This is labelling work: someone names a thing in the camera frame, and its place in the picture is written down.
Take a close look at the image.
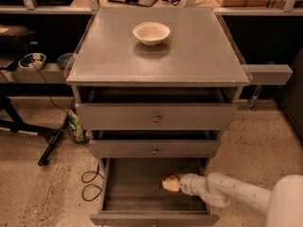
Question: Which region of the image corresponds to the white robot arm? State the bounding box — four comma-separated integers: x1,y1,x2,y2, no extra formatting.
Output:
162,172,303,227

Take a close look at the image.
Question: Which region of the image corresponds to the black stand leg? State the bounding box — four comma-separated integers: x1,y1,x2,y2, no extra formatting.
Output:
0,92,68,166

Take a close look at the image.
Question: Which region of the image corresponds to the dark bowl on shelf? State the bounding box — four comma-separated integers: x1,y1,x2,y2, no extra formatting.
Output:
56,53,74,69

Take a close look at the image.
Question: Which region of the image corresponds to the black floor cable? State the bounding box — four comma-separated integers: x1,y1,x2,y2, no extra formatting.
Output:
27,55,105,202

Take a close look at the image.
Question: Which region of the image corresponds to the white paper bowl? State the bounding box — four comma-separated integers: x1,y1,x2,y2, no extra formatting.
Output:
133,22,170,46

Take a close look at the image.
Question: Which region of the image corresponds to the white patterned bowl on shelf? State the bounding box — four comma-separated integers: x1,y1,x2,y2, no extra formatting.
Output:
18,52,46,70

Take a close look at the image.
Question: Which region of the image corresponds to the grey drawer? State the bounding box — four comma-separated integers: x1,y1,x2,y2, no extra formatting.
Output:
89,131,221,158
90,158,219,227
76,88,237,131

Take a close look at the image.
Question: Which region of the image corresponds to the grey shelf rack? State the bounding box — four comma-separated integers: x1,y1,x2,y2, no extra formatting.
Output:
0,0,303,87

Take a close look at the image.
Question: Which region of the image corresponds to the grey drawer cabinet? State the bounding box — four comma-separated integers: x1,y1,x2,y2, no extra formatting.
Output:
64,6,254,227

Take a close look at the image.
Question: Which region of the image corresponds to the green snack bag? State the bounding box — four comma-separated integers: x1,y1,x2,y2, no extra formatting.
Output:
68,110,86,143

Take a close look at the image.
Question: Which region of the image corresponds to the grey bottom drawer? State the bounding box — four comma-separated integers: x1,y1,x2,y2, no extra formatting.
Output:
90,158,219,227

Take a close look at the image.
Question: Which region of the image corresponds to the grey top drawer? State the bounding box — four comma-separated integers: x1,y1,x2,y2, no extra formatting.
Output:
76,88,237,131

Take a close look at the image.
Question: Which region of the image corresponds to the grey middle drawer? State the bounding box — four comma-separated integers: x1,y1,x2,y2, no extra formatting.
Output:
89,131,221,158

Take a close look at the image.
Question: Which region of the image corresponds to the red apple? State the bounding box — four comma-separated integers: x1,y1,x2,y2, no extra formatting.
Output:
165,175,180,183

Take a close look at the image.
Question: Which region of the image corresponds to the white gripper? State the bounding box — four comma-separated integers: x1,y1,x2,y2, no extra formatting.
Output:
162,173,207,196

